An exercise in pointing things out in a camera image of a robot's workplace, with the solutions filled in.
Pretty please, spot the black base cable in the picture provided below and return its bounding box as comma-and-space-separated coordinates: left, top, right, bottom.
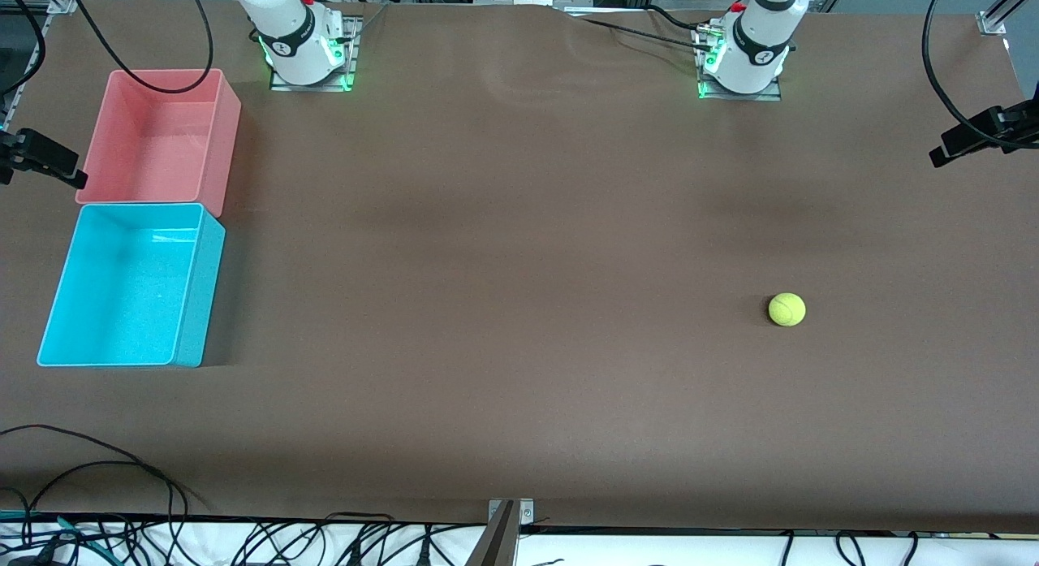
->
568, 12, 709, 50

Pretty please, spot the grey metal bracket plate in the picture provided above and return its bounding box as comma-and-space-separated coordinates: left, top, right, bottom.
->
487, 498, 535, 526

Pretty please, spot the metal support bar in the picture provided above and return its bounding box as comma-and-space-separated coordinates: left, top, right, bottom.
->
464, 501, 520, 566

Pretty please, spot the aluminium frame rail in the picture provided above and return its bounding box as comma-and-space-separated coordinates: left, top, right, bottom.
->
0, 12, 51, 132

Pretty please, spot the teal cable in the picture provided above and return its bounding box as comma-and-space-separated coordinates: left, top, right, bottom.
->
0, 509, 110, 555

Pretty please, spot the pink plastic bin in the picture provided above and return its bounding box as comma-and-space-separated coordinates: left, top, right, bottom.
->
75, 68, 242, 218

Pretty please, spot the aluminium extrusion with plate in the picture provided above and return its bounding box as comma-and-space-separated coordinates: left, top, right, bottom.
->
978, 0, 1039, 36

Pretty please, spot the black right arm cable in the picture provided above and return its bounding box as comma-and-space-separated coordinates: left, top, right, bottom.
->
0, 0, 215, 95

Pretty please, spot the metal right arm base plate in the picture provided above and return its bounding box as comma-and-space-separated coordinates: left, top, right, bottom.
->
269, 15, 362, 93

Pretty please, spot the yellow tennis ball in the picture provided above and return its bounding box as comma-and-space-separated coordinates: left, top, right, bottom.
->
768, 292, 807, 328

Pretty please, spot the blue plastic bin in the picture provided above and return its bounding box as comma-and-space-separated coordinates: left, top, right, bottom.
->
37, 202, 226, 369

